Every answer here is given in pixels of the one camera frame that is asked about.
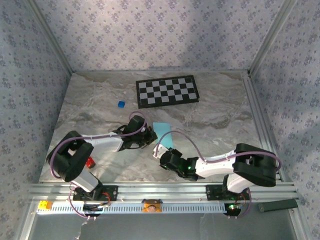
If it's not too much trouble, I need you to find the aluminium corner post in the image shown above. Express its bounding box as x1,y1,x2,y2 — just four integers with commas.
248,0,298,76
24,0,76,75

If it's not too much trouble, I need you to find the black controller board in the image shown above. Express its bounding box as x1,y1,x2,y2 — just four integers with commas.
224,202,243,216
82,203,111,216

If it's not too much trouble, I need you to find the orange cartoon face toy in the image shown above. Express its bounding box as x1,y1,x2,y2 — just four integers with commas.
141,198,163,214

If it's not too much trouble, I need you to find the flat black bar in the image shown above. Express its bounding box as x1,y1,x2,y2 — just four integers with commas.
258,199,299,213

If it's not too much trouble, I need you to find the yellow toy brick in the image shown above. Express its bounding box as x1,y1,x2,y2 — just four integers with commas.
37,200,53,210

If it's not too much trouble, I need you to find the aluminium side rail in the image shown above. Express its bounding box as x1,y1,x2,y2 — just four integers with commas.
241,73,286,182

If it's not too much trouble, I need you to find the light blue paper sheet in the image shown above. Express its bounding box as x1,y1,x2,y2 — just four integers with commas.
152,122,175,149

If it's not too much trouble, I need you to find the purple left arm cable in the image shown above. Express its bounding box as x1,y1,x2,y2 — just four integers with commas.
49,111,148,221

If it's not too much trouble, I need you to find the black white checkerboard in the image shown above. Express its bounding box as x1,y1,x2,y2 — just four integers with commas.
135,74,200,110

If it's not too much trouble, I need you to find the aluminium mounting rail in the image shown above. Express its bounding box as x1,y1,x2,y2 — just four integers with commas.
27,182,300,203

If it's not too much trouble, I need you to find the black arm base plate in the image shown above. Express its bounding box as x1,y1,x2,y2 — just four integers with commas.
205,184,252,202
72,184,119,202

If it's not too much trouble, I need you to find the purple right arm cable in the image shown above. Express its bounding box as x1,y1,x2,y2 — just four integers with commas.
153,130,283,221

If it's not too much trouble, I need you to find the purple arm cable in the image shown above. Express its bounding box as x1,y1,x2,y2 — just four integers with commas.
153,130,283,221
49,111,148,221

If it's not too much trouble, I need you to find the white slotted cable duct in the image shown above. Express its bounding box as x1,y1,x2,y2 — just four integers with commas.
36,201,226,215

